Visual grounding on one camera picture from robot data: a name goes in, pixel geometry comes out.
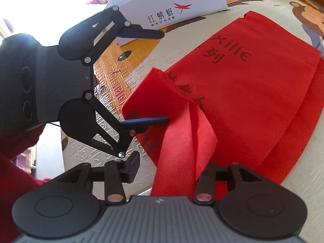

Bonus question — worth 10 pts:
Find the person's red clothing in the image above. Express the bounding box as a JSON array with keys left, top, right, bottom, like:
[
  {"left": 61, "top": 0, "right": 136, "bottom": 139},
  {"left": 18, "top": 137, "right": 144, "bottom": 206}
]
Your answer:
[{"left": 0, "top": 153, "right": 52, "bottom": 243}]

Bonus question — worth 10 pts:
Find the white cardboard box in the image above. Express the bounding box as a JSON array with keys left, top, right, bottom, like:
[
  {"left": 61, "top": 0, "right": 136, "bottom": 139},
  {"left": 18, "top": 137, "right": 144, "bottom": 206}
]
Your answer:
[{"left": 104, "top": 0, "right": 228, "bottom": 34}]

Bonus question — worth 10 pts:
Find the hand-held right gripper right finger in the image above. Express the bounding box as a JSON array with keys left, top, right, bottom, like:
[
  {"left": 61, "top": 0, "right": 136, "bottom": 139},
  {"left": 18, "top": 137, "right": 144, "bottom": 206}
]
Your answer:
[{"left": 194, "top": 161, "right": 266, "bottom": 205}]

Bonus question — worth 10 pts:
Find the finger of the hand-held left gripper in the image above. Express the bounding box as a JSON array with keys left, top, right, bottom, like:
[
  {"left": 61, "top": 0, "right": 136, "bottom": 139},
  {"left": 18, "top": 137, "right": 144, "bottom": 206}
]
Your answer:
[
  {"left": 76, "top": 5, "right": 165, "bottom": 65},
  {"left": 83, "top": 92, "right": 170, "bottom": 159}
]

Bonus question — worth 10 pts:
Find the red shopping bag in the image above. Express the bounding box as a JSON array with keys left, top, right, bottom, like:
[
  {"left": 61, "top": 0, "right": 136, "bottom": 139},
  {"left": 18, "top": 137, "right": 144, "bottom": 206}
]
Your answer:
[{"left": 120, "top": 10, "right": 324, "bottom": 196}]

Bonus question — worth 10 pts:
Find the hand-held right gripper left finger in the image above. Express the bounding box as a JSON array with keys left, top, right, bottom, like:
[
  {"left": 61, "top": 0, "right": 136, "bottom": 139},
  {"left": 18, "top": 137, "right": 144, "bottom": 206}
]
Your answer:
[{"left": 57, "top": 150, "right": 140, "bottom": 205}]

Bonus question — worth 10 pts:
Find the person's left forearm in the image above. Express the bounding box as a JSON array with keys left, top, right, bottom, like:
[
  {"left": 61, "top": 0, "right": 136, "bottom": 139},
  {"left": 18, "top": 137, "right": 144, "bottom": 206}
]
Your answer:
[{"left": 0, "top": 125, "right": 45, "bottom": 161}]

